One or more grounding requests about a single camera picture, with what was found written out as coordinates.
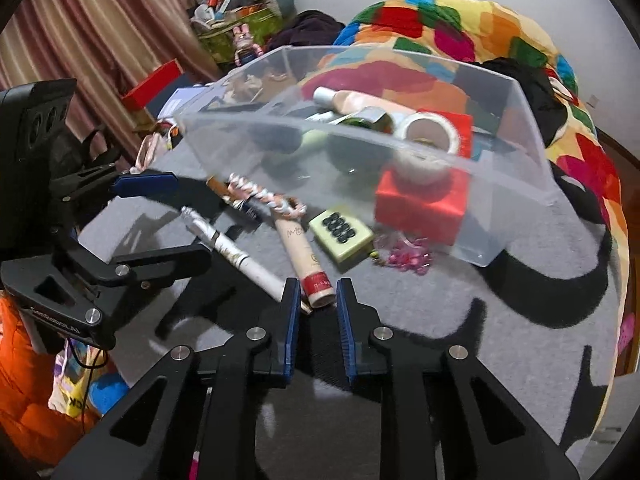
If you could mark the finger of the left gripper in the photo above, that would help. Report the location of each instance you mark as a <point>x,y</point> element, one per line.
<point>167,264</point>
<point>134,185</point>

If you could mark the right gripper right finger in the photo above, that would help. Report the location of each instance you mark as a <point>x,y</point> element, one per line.
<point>380,360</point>

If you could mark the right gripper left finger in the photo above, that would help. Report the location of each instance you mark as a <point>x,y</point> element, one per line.
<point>240,373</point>

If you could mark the white slim pen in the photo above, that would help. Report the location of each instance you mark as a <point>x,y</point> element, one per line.
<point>226,247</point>

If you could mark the blue card box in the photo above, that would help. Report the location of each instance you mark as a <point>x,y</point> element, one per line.
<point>221,189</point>

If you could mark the red pouch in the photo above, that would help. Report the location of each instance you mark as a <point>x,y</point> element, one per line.
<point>423,195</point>

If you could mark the beige cosmetic tube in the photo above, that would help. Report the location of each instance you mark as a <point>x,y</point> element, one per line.
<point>348,101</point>

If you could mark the white tape roll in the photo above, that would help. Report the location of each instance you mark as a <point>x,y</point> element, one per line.
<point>426,138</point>

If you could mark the dark green spray bottle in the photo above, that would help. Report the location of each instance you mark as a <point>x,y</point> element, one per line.
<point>364,152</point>

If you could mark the grey black blanket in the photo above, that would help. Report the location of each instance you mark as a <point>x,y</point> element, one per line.
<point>314,429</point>

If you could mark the red flat box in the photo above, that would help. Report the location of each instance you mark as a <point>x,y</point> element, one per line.
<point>150,87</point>

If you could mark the blue white book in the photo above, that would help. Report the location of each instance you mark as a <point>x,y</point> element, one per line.
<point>182,101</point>

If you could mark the pink hair clip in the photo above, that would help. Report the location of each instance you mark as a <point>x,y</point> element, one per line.
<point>402,252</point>

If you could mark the striped pink curtain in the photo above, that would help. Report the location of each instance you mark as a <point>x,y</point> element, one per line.
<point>108,46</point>

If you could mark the pink rabbit toy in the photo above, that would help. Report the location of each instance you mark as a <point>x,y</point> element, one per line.
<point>246,49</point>

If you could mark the green cluttered storage box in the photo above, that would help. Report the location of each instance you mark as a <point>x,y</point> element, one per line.
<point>256,28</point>

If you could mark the pink croc shoe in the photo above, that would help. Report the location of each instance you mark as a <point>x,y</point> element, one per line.
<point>626,333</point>

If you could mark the clear plastic storage box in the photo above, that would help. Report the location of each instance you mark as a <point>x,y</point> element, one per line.
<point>510,179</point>

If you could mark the dark purple clothing pile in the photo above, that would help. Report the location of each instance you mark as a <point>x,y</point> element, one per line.
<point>308,29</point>

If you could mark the black clothing pile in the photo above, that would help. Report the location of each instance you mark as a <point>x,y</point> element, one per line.
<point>550,113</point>

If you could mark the colourful patchwork quilt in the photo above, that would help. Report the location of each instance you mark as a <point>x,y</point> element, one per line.
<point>475,35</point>

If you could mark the wall socket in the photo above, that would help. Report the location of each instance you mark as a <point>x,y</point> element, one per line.
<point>593,101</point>

